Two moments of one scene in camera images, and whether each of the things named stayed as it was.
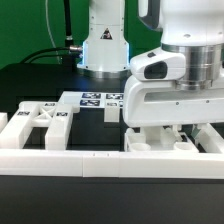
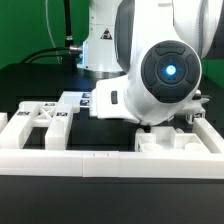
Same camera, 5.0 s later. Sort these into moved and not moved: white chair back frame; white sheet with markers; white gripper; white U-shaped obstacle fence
Moved: white gripper
Not moved: white U-shaped obstacle fence; white sheet with markers; white chair back frame
